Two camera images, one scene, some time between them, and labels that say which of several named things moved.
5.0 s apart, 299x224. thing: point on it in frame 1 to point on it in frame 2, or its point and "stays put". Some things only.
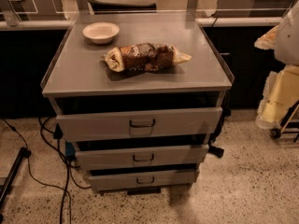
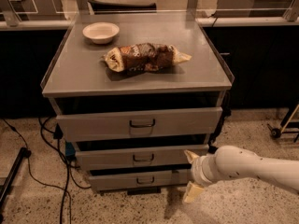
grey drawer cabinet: [139, 95] stays put
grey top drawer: [141, 124] stays put
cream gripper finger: [268, 41] to [191, 157]
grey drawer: [142, 157] stays put
